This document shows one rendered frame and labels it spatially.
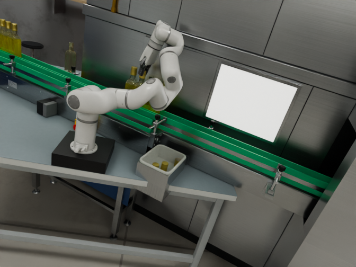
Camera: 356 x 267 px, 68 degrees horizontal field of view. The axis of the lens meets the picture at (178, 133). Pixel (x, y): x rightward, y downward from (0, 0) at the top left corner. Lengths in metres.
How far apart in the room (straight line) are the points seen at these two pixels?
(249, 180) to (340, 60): 0.70
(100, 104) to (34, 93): 0.88
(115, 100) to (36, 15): 3.75
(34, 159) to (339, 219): 1.34
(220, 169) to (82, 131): 0.72
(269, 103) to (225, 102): 0.23
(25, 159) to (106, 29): 0.93
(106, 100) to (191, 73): 0.61
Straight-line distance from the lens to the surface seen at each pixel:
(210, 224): 1.56
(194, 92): 1.53
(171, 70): 1.14
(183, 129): 1.43
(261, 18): 1.45
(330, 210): 1.26
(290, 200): 1.44
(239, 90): 1.46
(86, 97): 1.12
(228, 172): 1.42
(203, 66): 1.49
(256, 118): 1.48
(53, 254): 1.95
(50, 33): 4.74
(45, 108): 1.74
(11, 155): 1.42
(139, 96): 1.08
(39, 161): 1.37
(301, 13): 1.44
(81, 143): 1.30
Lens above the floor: 1.53
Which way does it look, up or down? 26 degrees down
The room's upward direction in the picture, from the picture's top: 15 degrees clockwise
